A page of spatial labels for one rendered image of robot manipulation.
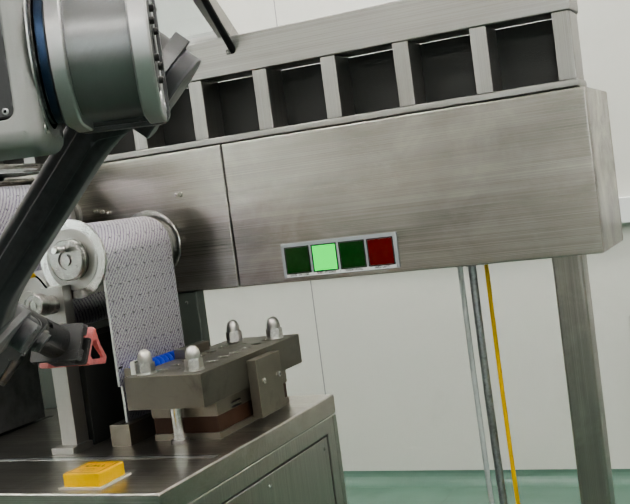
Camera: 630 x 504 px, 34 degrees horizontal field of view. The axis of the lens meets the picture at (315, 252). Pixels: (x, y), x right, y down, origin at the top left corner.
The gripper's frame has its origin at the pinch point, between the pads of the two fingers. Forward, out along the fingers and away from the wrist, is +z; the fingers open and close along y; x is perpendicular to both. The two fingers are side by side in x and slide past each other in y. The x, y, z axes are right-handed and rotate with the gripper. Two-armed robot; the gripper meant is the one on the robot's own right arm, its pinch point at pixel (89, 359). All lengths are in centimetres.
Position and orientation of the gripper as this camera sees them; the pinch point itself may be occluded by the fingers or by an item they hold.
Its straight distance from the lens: 188.1
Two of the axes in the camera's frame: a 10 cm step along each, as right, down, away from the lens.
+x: 0.8, -9.1, 4.0
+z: 4.3, 4.0, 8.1
